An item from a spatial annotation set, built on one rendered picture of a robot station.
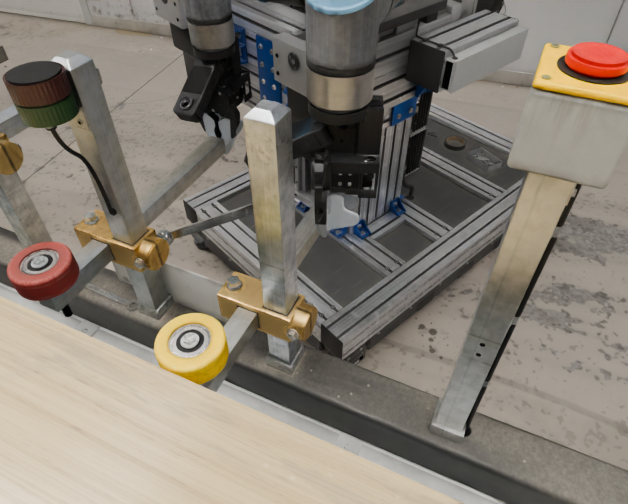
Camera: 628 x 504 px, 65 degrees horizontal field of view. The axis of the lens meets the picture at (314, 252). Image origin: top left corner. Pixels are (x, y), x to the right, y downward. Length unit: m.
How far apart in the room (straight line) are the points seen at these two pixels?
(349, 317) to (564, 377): 0.72
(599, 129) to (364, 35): 0.25
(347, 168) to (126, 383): 0.34
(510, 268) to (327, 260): 1.17
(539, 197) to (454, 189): 1.55
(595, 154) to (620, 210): 2.12
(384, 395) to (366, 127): 0.40
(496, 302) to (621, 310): 1.55
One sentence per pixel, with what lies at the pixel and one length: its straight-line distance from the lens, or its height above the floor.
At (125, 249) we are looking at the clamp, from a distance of 0.77.
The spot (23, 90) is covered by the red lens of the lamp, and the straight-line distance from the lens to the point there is 0.60.
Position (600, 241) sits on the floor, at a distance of 2.30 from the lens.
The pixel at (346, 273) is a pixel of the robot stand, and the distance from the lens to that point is 1.58.
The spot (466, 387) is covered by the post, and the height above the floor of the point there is 0.83.
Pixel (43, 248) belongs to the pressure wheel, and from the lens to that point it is 0.75.
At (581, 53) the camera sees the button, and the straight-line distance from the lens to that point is 0.40.
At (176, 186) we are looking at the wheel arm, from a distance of 0.89.
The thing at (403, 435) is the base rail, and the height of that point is 0.69.
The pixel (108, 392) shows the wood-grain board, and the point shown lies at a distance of 0.58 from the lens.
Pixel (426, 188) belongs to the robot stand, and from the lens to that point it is 1.96.
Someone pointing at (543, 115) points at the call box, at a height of 1.20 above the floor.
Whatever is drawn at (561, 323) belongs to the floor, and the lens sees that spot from 1.91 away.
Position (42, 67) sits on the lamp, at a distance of 0.63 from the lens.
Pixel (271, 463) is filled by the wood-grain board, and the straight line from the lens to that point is 0.51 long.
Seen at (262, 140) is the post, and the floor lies 1.11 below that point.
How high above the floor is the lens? 1.37
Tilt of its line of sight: 45 degrees down
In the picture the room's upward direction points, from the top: straight up
